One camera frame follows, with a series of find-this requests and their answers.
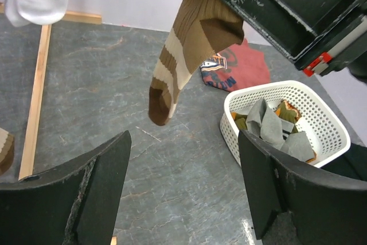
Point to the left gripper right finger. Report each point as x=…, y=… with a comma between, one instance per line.
x=289, y=198

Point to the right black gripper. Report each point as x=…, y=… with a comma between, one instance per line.
x=317, y=36

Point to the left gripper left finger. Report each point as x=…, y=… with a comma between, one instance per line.
x=76, y=202

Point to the olive striped sock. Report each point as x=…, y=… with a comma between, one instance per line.
x=240, y=120
x=288, y=112

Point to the grey sock black stripes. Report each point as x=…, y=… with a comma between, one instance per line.
x=263, y=122

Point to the brown striped sock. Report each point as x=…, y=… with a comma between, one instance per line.
x=7, y=151
x=201, y=29

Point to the black folded garment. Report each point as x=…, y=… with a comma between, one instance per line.
x=352, y=164

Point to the white perforated plastic basket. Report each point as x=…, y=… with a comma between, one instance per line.
x=327, y=135

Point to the red printed t-shirt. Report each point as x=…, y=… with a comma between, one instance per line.
x=234, y=68

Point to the wooden drying rack frame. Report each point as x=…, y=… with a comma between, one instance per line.
x=28, y=155

